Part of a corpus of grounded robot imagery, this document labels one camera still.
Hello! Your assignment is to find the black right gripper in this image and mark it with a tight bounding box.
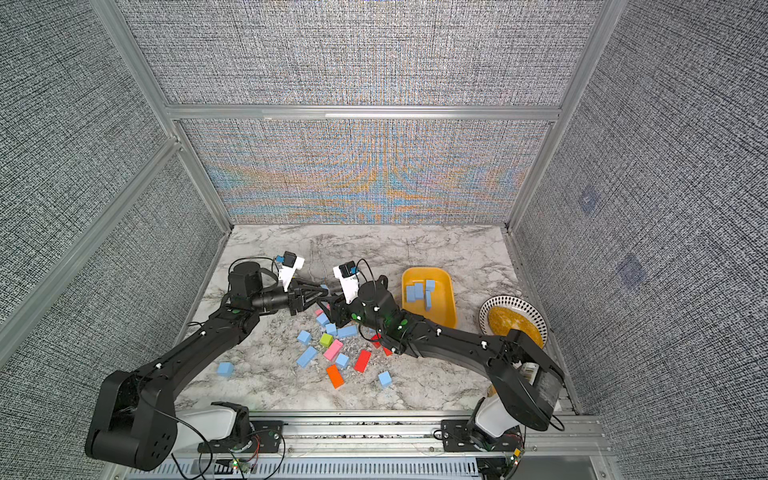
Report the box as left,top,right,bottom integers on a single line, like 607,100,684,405
316,287,391,340

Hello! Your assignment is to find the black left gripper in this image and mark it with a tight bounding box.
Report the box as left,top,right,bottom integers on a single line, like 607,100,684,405
251,279,327,318

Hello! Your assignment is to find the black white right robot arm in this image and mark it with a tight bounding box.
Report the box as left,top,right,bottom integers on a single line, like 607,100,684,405
318,278,565,432

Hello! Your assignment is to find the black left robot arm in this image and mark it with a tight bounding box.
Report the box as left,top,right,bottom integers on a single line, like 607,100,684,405
84,260,338,471

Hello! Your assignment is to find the red long block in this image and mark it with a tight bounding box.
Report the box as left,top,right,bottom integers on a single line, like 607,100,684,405
354,350,372,373

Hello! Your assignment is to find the pink block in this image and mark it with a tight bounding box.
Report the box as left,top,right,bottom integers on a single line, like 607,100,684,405
324,339,343,362

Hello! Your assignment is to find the yellow plastic tray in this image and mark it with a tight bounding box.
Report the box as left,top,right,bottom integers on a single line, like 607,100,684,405
401,267,458,328

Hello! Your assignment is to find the orange block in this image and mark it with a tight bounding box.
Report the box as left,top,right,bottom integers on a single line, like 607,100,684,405
326,365,345,389

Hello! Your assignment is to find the patterned plate with yellow food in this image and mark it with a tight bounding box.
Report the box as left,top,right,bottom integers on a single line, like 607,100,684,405
477,295,548,348

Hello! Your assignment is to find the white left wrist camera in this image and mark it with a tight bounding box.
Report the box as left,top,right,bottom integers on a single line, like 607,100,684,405
275,251,305,292

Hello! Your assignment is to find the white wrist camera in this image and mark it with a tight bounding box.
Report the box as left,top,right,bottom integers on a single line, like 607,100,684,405
333,261,359,304
275,251,305,292

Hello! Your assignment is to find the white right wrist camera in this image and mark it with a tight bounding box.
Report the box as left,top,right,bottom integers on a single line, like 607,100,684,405
333,261,359,304

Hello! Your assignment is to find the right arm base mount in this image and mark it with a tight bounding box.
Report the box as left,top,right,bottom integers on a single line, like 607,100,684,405
435,419,524,453

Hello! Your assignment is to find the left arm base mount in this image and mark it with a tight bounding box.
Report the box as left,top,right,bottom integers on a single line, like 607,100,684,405
209,419,284,454

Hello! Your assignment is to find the aluminium front rail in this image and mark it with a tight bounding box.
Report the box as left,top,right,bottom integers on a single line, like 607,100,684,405
101,410,613,460

